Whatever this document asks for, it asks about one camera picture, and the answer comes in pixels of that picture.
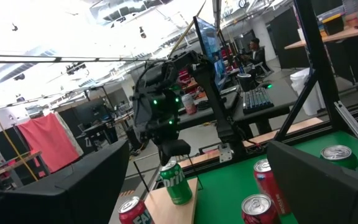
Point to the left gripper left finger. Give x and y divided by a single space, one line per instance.
101 180

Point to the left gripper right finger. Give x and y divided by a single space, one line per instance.
309 193

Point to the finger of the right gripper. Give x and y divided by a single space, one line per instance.
176 147

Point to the green Sprite can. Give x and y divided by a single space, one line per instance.
176 186
336 152

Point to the red Fanta strawberry can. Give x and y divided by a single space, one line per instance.
264 183
132 213

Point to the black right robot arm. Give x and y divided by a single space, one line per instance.
210 93

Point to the pink tumbler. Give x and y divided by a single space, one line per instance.
189 105

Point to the red Coca-Cola Zero can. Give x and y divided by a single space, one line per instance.
258 211

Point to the red cloth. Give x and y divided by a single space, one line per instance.
48 143

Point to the green table mat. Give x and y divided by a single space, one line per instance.
228 186

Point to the silver aluminium extrusion bar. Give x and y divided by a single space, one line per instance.
351 121

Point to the black mug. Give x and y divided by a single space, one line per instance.
245 82

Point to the backlit computer keyboard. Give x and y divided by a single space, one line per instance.
256 101

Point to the white bin bag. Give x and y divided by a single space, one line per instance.
317 99

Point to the computer monitor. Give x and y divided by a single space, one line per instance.
211 46

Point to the dark grey desk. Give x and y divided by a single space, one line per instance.
281 99

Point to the person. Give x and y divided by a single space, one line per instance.
255 54

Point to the overhead LED light bar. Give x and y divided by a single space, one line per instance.
20 58

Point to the wooden workbench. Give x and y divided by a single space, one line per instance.
337 35

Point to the silver mounting bracket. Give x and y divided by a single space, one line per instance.
225 154

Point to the wooden shelf black frame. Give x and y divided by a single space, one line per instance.
169 211

